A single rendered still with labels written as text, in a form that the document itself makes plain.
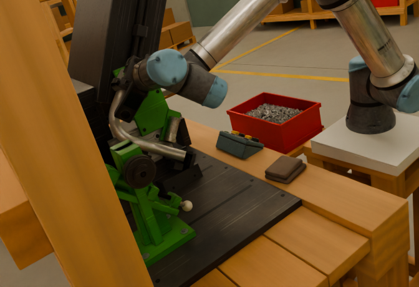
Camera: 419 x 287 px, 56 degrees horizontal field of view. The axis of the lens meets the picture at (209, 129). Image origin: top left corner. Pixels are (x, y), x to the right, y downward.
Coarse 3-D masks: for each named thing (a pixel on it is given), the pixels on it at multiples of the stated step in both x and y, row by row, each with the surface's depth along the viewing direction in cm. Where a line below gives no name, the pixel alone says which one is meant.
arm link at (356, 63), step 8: (360, 56) 120; (352, 64) 117; (360, 64) 114; (352, 72) 118; (360, 72) 115; (368, 72) 113; (352, 80) 119; (360, 80) 116; (368, 80) 113; (352, 88) 121; (360, 88) 117; (368, 88) 113; (352, 96) 122; (360, 96) 119; (368, 96) 116
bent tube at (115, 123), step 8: (120, 96) 109; (112, 104) 109; (112, 112) 109; (112, 120) 109; (112, 128) 109; (120, 128) 109; (120, 136) 109; (128, 136) 109; (144, 144) 109; (152, 144) 109; (160, 144) 111; (152, 152) 110; (160, 152) 109; (168, 152) 110; (176, 152) 110; (184, 152) 110
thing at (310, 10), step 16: (304, 0) 643; (384, 0) 547; (400, 0) 527; (416, 0) 548; (272, 16) 697; (288, 16) 670; (304, 16) 644; (320, 16) 622; (400, 16) 536; (416, 16) 563
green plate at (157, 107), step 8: (160, 88) 119; (152, 96) 118; (160, 96) 119; (144, 104) 117; (152, 104) 118; (160, 104) 119; (144, 112) 117; (152, 112) 118; (160, 112) 119; (136, 120) 115; (144, 120) 116; (152, 120) 118; (160, 120) 119; (144, 128) 116; (152, 128) 118
